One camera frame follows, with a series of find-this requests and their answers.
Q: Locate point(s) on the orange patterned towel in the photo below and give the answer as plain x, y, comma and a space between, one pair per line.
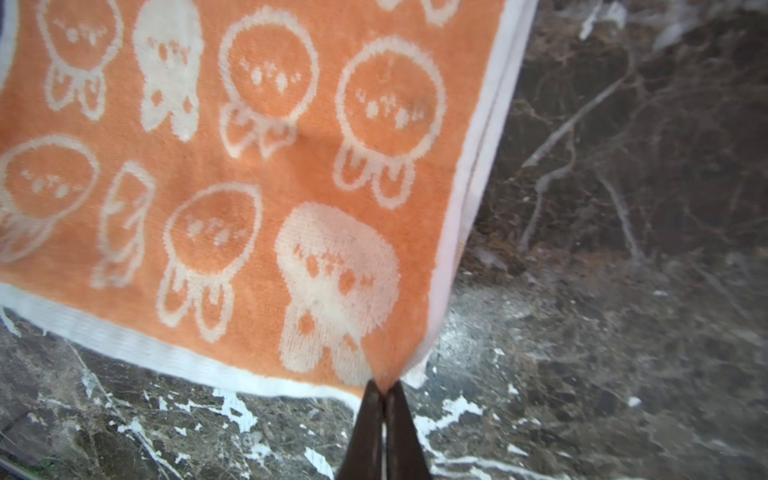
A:
269, 197

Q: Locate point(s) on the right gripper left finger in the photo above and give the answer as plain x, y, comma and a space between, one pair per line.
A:
363, 457

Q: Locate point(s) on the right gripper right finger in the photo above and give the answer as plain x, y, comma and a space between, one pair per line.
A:
405, 458

